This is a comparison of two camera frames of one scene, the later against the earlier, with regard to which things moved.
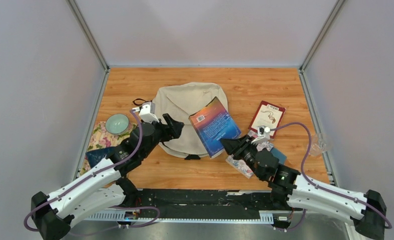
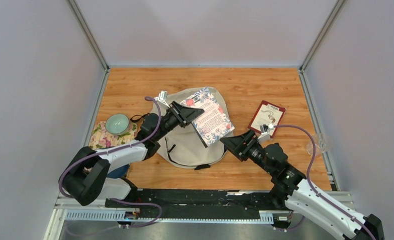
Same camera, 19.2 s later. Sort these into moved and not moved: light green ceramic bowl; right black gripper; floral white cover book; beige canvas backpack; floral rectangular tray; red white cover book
Moved: floral white cover book; beige canvas backpack
Not moved: red white cover book; right black gripper; light green ceramic bowl; floral rectangular tray
